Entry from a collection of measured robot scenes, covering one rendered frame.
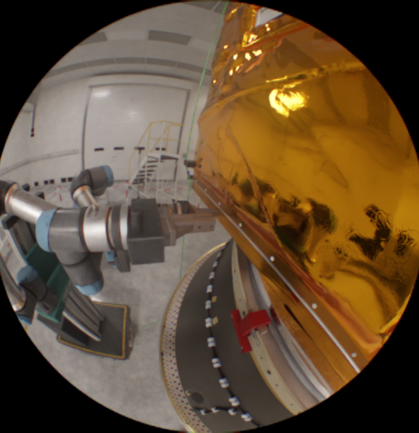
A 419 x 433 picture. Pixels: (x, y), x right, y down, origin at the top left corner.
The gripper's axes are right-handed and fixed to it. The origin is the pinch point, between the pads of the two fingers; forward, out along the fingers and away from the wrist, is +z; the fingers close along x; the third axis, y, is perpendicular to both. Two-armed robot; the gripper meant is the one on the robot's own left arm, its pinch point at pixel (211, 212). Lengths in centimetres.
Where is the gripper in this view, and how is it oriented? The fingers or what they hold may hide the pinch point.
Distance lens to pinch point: 59.7
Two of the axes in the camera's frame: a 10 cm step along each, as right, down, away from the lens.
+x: -3.6, -4.9, 7.9
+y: 1.8, -8.7, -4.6
